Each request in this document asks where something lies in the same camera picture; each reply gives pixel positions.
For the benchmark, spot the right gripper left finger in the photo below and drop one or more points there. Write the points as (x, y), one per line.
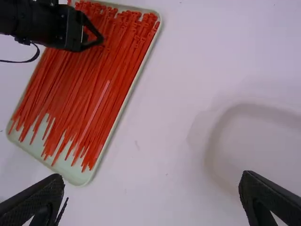
(28, 207)

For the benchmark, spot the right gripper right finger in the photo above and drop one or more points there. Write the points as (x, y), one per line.
(265, 195)

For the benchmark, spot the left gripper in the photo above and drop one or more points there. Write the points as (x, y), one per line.
(54, 26)

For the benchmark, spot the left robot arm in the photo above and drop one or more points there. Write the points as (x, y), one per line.
(11, 16)

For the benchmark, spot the white dish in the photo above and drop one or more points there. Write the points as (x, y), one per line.
(258, 141)

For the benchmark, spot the pale tray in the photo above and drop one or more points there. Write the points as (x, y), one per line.
(70, 175)

